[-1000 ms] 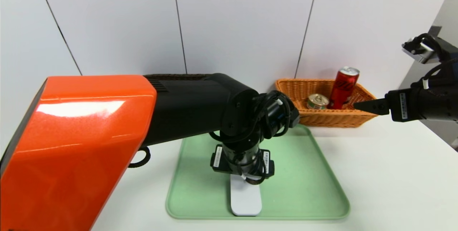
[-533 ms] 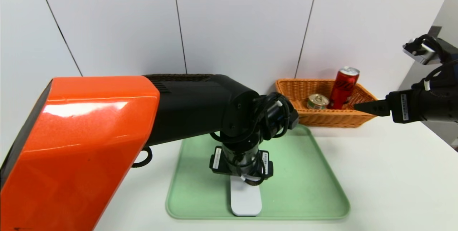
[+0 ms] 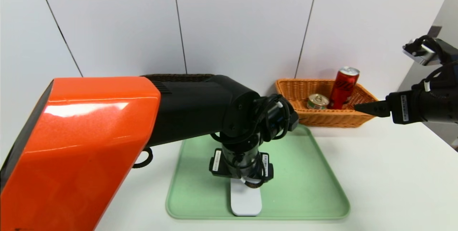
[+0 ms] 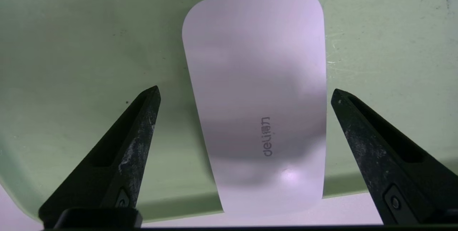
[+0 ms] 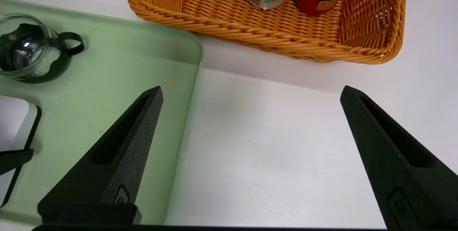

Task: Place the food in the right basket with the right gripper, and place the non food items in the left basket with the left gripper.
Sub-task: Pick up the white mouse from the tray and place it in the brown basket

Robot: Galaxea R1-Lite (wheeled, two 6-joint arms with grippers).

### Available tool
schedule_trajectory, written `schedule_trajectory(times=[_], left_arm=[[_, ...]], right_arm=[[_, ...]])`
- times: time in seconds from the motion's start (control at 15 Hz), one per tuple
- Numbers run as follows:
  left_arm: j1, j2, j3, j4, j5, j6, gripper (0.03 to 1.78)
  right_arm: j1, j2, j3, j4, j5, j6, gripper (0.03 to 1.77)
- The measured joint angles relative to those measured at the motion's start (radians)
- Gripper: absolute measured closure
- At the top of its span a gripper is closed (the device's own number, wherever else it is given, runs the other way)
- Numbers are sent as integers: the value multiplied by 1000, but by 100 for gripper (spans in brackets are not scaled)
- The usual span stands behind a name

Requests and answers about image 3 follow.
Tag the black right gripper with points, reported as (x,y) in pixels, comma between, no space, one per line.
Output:
(400,108)

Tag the black wall fixture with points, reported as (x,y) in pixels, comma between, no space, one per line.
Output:
(434,31)

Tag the dark brown wicker basket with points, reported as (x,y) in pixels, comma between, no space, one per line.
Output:
(179,77)

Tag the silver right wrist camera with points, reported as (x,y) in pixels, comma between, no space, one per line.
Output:
(425,50)

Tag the orange wicker basket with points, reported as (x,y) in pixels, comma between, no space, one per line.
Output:
(336,118)

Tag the red soda can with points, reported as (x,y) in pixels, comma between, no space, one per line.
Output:
(343,87)

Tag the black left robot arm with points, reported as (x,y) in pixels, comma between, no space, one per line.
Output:
(89,145)

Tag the tin can with gold lid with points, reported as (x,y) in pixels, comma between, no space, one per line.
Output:
(317,102)

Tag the light green plastic tray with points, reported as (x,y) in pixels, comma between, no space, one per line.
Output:
(304,181)

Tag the white pencil case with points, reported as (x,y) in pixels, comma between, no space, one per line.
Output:
(246,198)

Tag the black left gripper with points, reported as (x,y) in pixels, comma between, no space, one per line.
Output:
(219,163)

